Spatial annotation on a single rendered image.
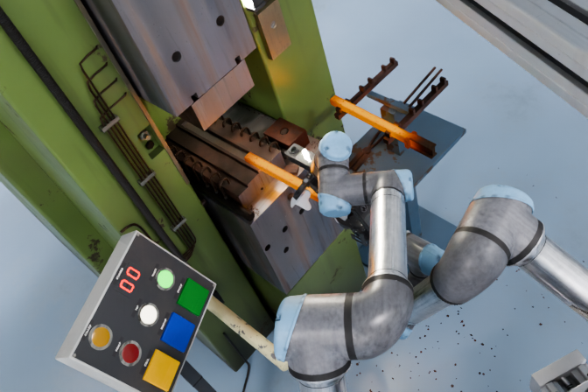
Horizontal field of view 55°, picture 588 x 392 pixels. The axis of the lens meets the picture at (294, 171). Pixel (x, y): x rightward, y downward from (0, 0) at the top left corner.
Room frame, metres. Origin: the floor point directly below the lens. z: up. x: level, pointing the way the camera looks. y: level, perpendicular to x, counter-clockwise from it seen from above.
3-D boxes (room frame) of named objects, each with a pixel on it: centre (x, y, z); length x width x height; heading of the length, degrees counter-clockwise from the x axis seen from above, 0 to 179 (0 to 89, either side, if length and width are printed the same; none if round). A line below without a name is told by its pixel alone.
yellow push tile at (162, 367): (0.69, 0.48, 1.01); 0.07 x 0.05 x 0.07; 148
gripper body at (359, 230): (0.88, -0.14, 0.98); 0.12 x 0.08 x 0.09; 33
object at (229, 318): (0.96, 0.34, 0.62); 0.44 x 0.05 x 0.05; 33
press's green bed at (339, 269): (1.43, 0.17, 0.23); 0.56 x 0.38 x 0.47; 33
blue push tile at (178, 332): (0.78, 0.42, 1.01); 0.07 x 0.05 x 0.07; 148
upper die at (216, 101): (1.39, 0.21, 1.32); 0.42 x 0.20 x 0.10; 33
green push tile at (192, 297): (0.86, 0.37, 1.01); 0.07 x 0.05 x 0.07; 148
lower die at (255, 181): (1.39, 0.21, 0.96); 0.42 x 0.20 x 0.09; 33
